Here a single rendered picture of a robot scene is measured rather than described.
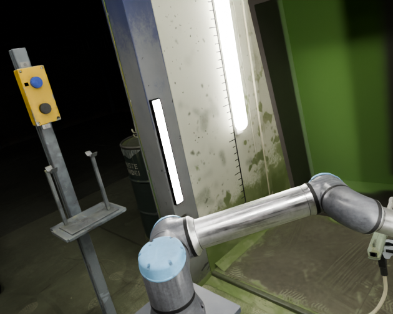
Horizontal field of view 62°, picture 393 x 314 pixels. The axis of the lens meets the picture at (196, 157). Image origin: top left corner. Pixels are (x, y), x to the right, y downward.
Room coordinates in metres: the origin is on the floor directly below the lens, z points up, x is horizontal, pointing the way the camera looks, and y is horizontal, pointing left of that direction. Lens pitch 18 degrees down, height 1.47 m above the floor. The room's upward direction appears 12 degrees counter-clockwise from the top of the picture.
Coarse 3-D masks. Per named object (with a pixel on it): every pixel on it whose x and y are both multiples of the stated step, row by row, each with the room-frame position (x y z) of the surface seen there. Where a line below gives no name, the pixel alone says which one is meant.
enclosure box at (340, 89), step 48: (288, 0) 1.79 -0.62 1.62; (336, 0) 1.64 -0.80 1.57; (384, 0) 1.52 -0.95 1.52; (288, 48) 1.82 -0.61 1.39; (336, 48) 1.69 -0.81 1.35; (384, 48) 1.56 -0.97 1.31; (288, 96) 1.77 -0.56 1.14; (336, 96) 1.76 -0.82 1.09; (384, 96) 1.60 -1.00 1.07; (288, 144) 1.72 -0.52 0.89; (336, 144) 1.83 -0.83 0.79; (384, 144) 1.66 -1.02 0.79; (384, 192) 1.64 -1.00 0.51
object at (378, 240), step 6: (390, 198) 1.48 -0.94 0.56; (390, 204) 1.43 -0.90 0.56; (378, 234) 1.22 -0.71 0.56; (372, 240) 1.19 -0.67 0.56; (378, 240) 1.18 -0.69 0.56; (384, 240) 1.19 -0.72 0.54; (372, 246) 1.15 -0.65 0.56; (378, 246) 1.14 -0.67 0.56; (384, 246) 1.18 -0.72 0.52; (372, 252) 1.13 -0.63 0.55; (378, 252) 1.12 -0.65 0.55; (372, 258) 1.13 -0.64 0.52; (378, 258) 1.12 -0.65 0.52; (384, 258) 1.19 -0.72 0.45; (384, 264) 1.19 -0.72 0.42; (384, 270) 1.20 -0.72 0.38; (384, 276) 1.20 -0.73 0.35
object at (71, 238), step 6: (96, 204) 1.66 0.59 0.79; (102, 204) 1.65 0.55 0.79; (90, 210) 1.60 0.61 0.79; (96, 210) 1.59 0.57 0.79; (120, 210) 1.52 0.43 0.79; (78, 216) 1.56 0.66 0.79; (84, 216) 1.54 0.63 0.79; (108, 216) 1.48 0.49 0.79; (114, 216) 1.49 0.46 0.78; (96, 222) 1.44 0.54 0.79; (102, 222) 1.44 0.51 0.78; (54, 228) 1.47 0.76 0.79; (90, 228) 1.40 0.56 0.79; (66, 234) 1.38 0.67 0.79; (78, 234) 1.36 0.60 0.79; (72, 240) 1.33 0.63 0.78
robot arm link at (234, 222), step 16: (320, 176) 1.08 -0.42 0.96; (336, 176) 1.06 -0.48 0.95; (288, 192) 1.04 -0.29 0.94; (304, 192) 1.02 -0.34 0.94; (320, 192) 1.00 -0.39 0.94; (240, 208) 1.05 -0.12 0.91; (256, 208) 1.02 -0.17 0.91; (272, 208) 1.01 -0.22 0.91; (288, 208) 1.00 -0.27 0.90; (304, 208) 0.99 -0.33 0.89; (320, 208) 0.99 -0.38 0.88; (160, 224) 1.09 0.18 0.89; (176, 224) 1.05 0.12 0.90; (192, 224) 1.04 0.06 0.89; (208, 224) 1.03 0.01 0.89; (224, 224) 1.02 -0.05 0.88; (240, 224) 1.01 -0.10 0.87; (256, 224) 1.00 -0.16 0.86; (272, 224) 1.00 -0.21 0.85; (192, 240) 1.00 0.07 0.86; (208, 240) 1.01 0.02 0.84; (224, 240) 1.02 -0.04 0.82; (192, 256) 1.01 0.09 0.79
